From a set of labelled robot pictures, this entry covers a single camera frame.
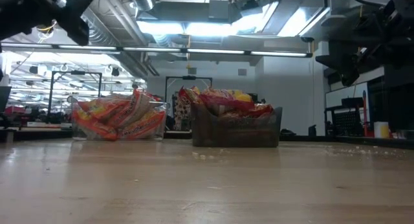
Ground clear plastic bin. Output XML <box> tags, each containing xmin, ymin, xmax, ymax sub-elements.
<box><xmin>67</xmin><ymin>95</ymin><xmax>169</xmax><ymax>142</ymax></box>

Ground red white patterned cloth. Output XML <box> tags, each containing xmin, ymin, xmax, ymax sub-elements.
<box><xmin>173</xmin><ymin>94</ymin><xmax>193</xmax><ymax>131</ymax></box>

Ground white yellow roll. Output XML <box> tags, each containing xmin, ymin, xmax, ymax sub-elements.
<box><xmin>374</xmin><ymin>121</ymin><xmax>391</xmax><ymax>139</ymax></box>

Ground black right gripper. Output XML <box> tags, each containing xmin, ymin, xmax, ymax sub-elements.
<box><xmin>315</xmin><ymin>0</ymin><xmax>414</xmax><ymax>87</ymax></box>

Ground black monitor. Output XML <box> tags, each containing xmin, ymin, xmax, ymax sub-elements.
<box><xmin>0</xmin><ymin>86</ymin><xmax>12</xmax><ymax>113</ymax></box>

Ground long pendant light bar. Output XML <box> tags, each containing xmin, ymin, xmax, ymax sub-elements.
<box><xmin>0</xmin><ymin>42</ymin><xmax>314</xmax><ymax>59</ymax></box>

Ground black perforated rack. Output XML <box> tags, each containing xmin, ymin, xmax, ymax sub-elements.
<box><xmin>324</xmin><ymin>104</ymin><xmax>365</xmax><ymax>138</ymax></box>

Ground gray plastic bin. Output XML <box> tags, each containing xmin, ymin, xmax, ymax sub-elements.
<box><xmin>190</xmin><ymin>102</ymin><xmax>283</xmax><ymax>149</ymax></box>

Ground red upright tool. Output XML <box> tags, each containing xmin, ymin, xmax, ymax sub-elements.
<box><xmin>361</xmin><ymin>89</ymin><xmax>369</xmax><ymax>138</ymax></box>

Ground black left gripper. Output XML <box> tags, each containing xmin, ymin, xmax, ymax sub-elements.
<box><xmin>0</xmin><ymin>0</ymin><xmax>99</xmax><ymax>47</ymax></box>

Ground black yellow cord reel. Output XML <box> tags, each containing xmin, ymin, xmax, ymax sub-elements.
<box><xmin>36</xmin><ymin>19</ymin><xmax>58</xmax><ymax>34</ymax></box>

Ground black station frame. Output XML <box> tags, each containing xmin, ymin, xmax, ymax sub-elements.
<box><xmin>164</xmin><ymin>76</ymin><xmax>213</xmax><ymax>131</ymax></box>
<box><xmin>48</xmin><ymin>70</ymin><xmax>103</xmax><ymax>121</ymax></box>

